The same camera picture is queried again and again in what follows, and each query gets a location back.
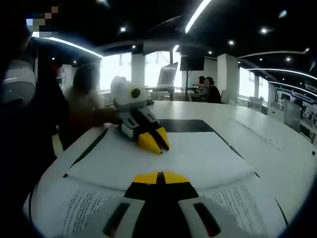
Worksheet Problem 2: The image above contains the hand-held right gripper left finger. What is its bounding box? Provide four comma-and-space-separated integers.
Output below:
94, 170, 161, 238

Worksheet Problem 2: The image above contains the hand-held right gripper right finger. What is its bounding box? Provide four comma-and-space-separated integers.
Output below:
160, 170, 238, 238

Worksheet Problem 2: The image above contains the white bound document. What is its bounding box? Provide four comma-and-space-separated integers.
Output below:
27, 131, 288, 238

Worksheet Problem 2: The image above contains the grey side table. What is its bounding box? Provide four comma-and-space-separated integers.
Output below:
145, 85, 185, 101

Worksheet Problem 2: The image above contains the grey tilted panel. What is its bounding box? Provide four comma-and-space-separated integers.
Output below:
157, 61, 179, 88

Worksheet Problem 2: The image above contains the black monitor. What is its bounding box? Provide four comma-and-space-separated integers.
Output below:
180, 55, 205, 72

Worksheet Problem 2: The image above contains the grey worn device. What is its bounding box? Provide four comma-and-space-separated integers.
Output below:
0, 59, 37, 105

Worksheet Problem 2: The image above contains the long ceiling light strip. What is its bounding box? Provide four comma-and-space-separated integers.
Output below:
185, 0, 212, 34

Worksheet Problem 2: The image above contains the grey flat panel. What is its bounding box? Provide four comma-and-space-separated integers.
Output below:
283, 99, 302, 134

